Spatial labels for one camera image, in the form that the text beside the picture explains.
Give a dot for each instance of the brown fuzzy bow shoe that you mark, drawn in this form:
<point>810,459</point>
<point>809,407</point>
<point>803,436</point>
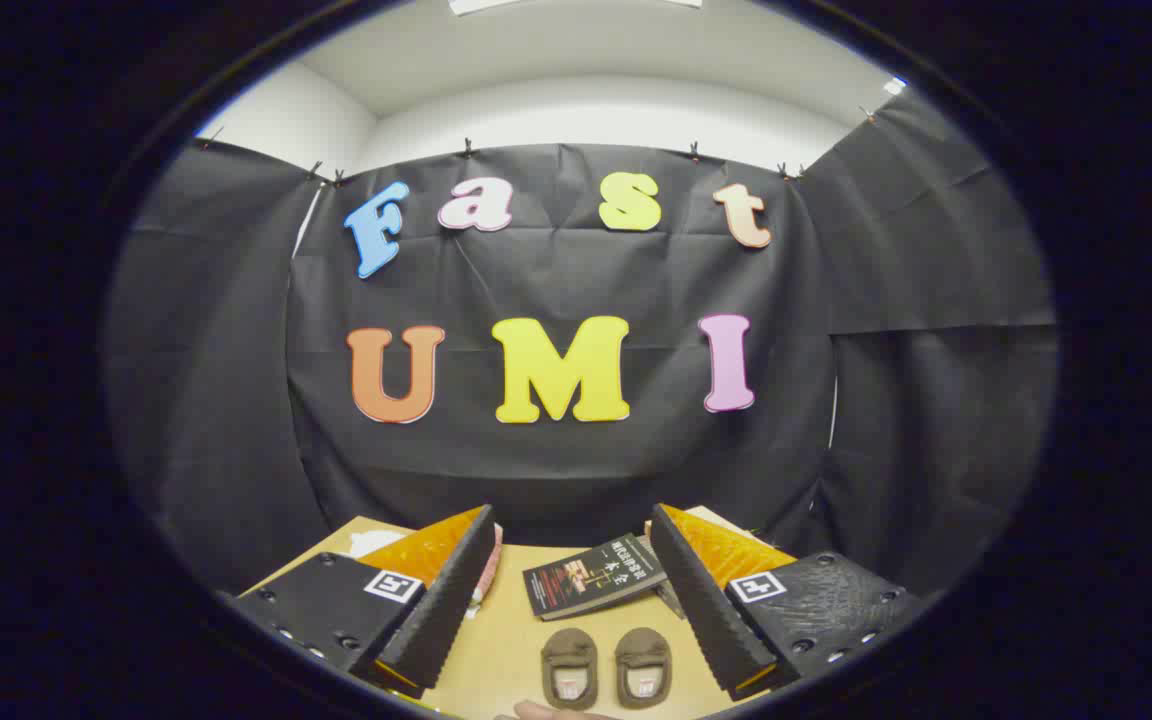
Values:
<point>643,650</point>
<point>569,650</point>

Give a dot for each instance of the ceiling light panel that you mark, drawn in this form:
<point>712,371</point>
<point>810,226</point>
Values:
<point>576,5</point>

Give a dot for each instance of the watermelon slice plush toy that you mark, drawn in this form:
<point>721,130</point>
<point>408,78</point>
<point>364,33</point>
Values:
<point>491,565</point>

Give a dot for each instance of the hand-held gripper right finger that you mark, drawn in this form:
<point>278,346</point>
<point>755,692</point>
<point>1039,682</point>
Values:
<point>701,600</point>

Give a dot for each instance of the black cover book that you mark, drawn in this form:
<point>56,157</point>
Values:
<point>586,580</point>

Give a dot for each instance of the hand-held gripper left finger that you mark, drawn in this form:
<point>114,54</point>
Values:
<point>446,600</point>

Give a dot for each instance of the white plush toy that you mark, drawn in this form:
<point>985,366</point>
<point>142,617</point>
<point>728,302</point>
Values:
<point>374,543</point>

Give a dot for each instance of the thick tan-edged book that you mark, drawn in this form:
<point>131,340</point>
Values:
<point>673,600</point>

